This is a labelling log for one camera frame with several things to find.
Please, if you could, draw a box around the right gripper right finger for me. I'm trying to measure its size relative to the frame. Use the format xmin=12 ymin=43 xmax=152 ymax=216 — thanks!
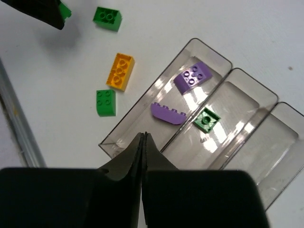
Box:
xmin=142 ymin=133 xmax=269 ymax=228

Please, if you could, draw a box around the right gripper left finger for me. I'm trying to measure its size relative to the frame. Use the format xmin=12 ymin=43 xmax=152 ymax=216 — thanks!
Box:
xmin=0 ymin=133 xmax=144 ymax=228

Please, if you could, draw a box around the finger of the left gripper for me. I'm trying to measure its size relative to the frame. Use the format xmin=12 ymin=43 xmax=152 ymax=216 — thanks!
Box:
xmin=9 ymin=0 xmax=65 ymax=30

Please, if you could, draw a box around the green lego brick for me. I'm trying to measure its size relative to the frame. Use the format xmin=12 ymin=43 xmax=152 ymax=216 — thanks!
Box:
xmin=193 ymin=107 xmax=220 ymax=133
xmin=93 ymin=7 xmax=122 ymax=32
xmin=58 ymin=0 xmax=72 ymax=21
xmin=96 ymin=89 xmax=116 ymax=117

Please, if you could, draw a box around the purple curved lego brick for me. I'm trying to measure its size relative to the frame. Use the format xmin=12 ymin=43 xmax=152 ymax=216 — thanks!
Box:
xmin=150 ymin=102 xmax=187 ymax=125

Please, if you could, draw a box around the orange long lego brick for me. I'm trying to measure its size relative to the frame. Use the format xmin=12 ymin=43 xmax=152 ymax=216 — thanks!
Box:
xmin=106 ymin=53 xmax=135 ymax=92

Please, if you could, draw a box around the purple square lego brick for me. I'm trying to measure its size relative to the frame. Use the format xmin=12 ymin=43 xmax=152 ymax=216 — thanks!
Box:
xmin=173 ymin=61 xmax=212 ymax=95

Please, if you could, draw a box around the left clear container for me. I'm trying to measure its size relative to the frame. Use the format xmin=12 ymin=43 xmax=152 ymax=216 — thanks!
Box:
xmin=99 ymin=38 xmax=233 ymax=158

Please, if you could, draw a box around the clear container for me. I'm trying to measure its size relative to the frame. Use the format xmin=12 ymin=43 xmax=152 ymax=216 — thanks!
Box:
xmin=162 ymin=68 xmax=278 ymax=170
xmin=99 ymin=38 xmax=233 ymax=158
xmin=224 ymin=102 xmax=304 ymax=209

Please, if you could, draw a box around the middle clear container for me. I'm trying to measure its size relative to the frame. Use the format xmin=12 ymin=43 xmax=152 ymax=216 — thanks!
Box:
xmin=162 ymin=68 xmax=278 ymax=170

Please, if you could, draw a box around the right clear container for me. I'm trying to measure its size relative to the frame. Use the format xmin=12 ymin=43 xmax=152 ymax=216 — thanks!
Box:
xmin=224 ymin=102 xmax=304 ymax=209

